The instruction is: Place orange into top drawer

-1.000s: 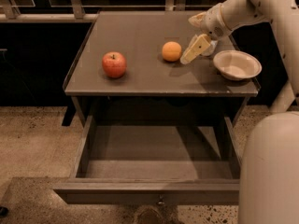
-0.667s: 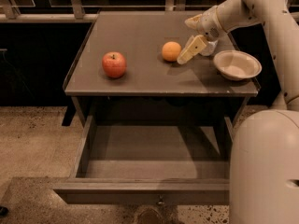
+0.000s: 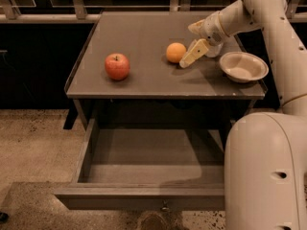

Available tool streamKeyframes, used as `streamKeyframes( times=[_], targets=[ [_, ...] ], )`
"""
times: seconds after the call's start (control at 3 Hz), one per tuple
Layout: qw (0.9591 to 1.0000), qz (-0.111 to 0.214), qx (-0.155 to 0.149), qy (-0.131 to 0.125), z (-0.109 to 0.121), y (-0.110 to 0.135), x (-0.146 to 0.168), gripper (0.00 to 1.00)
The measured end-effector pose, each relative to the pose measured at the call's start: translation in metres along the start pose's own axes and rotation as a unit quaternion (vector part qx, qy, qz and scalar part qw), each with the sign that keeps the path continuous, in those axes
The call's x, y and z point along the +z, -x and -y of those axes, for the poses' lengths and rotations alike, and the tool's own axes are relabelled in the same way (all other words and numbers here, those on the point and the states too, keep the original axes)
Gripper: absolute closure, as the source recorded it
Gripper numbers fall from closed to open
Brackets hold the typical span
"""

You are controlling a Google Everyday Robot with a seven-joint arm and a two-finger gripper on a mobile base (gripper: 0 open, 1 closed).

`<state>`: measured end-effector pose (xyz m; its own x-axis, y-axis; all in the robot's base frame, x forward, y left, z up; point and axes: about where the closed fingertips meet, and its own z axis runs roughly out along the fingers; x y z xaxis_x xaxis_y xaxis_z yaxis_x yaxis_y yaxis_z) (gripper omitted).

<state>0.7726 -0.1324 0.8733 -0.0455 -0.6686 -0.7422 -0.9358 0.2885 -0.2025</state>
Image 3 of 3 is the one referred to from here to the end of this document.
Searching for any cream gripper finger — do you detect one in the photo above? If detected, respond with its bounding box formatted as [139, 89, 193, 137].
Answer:
[179, 39, 210, 68]
[188, 19, 204, 35]

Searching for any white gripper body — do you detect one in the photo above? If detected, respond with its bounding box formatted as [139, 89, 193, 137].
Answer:
[200, 11, 228, 46]

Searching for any orange fruit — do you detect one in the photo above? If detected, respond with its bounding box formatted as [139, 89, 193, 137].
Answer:
[166, 42, 186, 63]

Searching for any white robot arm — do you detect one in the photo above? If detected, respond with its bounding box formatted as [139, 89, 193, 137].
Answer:
[179, 0, 307, 230]

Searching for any grey cabinet with top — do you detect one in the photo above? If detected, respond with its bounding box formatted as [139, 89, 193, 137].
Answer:
[65, 11, 266, 125]

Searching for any open grey top drawer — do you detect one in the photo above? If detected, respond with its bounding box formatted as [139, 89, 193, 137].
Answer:
[55, 119, 224, 211]

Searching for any small metal drawer knob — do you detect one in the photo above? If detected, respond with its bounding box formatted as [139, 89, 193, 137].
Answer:
[160, 200, 170, 212]

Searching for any clear plastic water bottle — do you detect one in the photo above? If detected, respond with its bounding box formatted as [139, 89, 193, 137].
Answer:
[205, 44, 223, 58]

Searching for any white bowl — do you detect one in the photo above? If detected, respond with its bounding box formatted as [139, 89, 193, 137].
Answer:
[219, 52, 269, 83]

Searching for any red apple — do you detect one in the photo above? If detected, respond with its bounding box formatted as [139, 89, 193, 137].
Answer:
[105, 53, 130, 81]

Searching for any metal railing with glass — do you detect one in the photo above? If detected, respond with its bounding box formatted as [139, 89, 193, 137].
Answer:
[0, 0, 307, 25]

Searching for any dark object at floor edge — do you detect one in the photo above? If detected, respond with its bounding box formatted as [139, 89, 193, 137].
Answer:
[0, 212, 9, 223]

